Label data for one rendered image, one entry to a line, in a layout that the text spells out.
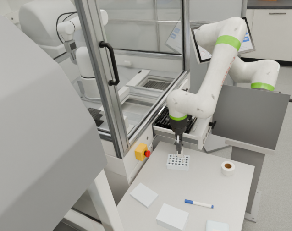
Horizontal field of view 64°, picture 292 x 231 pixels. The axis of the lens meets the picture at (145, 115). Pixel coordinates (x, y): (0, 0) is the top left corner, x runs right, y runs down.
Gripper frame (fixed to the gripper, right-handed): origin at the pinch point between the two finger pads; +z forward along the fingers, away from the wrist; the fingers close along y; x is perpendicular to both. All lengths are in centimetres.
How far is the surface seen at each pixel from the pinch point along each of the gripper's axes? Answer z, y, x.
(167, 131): -4.2, -11.7, -8.6
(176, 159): 5.3, 1.3, -2.1
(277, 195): 84, -40, 74
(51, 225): -54, 77, -16
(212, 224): 3.6, 38.8, 18.1
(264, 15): 6, -292, 90
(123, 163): -7.4, 19.0, -26.8
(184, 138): -2.7, -8.6, 1.9
